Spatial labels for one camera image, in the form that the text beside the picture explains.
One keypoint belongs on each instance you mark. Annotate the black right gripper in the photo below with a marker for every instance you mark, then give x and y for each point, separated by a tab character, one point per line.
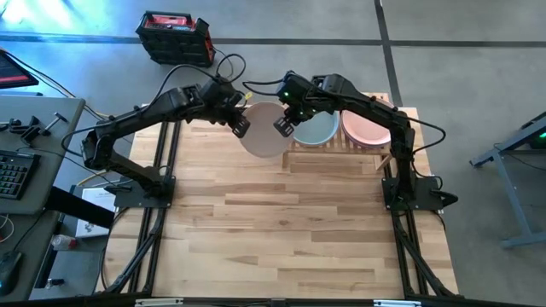
298	98

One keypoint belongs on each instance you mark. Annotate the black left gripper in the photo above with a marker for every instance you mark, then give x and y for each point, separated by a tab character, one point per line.
222	104

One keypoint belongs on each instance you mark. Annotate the beige plate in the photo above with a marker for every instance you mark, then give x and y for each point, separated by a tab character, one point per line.
262	136

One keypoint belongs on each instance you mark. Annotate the pale blue plate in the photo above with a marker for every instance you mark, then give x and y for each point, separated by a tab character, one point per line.
317	132

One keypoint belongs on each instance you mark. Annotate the light peach plate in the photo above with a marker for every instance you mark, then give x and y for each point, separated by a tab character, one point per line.
367	128

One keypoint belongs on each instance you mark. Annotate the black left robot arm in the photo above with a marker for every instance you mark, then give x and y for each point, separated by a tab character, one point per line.
145	110

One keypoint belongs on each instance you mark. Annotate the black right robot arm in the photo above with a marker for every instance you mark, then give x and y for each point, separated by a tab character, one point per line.
371	106

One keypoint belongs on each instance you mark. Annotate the wooden slatted shelf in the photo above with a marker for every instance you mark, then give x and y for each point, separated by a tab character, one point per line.
337	148

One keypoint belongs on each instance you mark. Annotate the black red tool case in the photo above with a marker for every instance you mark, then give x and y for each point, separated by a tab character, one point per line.
175	40

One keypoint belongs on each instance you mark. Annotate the white booklet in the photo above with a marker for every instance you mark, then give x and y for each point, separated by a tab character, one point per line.
96	213

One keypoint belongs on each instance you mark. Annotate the grey desk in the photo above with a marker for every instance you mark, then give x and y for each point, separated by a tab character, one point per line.
55	170

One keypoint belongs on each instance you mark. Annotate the black clamp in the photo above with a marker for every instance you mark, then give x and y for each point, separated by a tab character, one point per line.
30	130

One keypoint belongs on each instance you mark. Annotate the clear plastic bottle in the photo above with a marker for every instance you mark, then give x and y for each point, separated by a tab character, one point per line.
64	243

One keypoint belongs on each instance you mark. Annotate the black keyboard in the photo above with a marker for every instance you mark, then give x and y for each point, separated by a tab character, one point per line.
17	172

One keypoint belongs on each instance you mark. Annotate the grey table stand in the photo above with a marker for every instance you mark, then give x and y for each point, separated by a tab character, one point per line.
512	200

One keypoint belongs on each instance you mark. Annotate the black computer mouse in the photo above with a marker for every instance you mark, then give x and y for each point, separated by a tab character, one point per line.
9	273

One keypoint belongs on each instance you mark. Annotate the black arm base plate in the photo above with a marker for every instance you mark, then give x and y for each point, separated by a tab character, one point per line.
428	187
128	200

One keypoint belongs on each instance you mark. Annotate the black aluminium table frame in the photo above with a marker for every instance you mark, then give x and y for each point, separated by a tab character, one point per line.
401	221

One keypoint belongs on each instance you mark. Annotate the silver frame bracket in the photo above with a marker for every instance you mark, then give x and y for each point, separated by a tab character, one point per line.
396	303
160	302

